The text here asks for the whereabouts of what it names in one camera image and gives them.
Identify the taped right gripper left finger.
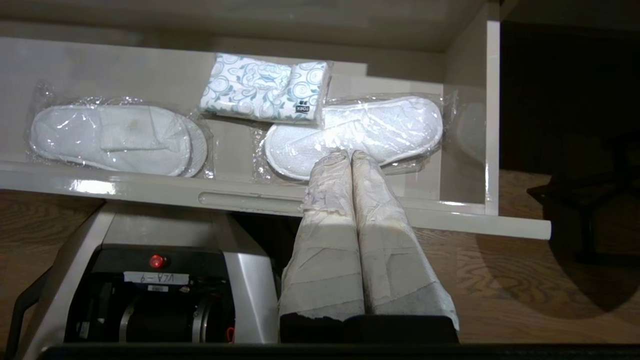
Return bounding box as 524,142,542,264
278,150,366,344

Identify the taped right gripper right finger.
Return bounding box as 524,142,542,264
351,150,460,332

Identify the white patterned tissue pack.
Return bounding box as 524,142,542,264
198,52,334,125

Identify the beige cabinet drawer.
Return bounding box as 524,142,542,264
0,2,552,241

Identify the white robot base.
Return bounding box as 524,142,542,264
5,200,281,351

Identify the white slipper in plastic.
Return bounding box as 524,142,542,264
25,82,217,180
251,92,459,182

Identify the black metal stand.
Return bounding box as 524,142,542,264
527,135,640,267

